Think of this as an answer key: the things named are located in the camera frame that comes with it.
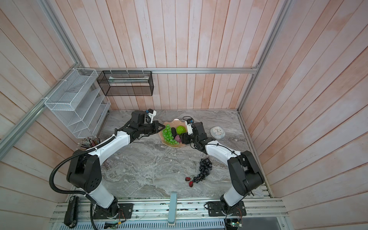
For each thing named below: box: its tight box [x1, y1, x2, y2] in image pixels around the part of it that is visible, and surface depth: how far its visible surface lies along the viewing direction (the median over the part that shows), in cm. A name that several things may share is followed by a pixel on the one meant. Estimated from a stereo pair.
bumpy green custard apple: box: [175, 125, 187, 135], surface depth 100 cm
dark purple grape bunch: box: [192, 156, 213, 184], surface depth 85 cm
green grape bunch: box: [161, 124, 180, 146], surface depth 94 cm
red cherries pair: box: [184, 174, 195, 188], surface depth 84 cm
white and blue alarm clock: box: [209, 126, 226, 140], surface depth 106 cm
